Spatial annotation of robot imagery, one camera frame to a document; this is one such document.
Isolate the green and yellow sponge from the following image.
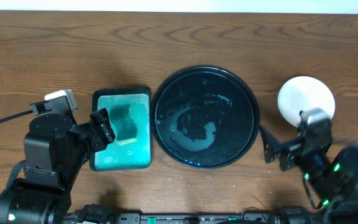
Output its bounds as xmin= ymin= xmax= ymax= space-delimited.
xmin=109 ymin=105 xmax=137 ymax=145

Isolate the white plate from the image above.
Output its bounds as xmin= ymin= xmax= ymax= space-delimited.
xmin=277 ymin=76 xmax=336 ymax=127

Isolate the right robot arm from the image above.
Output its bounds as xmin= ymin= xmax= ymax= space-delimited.
xmin=260 ymin=121 xmax=358 ymax=223

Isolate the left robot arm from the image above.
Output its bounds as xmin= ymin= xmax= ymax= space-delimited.
xmin=0 ymin=108 xmax=115 ymax=223

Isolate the rectangular tray with green water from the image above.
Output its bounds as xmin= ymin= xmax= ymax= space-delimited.
xmin=89 ymin=88 xmax=152 ymax=172

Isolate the round black tray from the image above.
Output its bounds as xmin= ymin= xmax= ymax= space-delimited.
xmin=150 ymin=65 xmax=260 ymax=169

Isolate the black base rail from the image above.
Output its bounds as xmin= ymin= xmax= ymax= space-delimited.
xmin=62 ymin=203 xmax=323 ymax=224

